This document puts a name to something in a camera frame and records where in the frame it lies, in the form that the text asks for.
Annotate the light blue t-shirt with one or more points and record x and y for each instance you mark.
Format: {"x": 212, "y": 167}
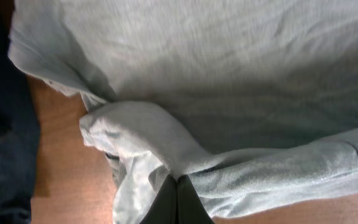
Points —
{"x": 255, "y": 101}

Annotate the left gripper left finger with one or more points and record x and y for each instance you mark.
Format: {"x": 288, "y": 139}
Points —
{"x": 164, "y": 208}

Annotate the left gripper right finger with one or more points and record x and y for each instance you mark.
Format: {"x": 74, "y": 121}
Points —
{"x": 190, "y": 210}

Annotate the dark navy folded garment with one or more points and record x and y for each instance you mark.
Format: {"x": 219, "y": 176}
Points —
{"x": 19, "y": 140}

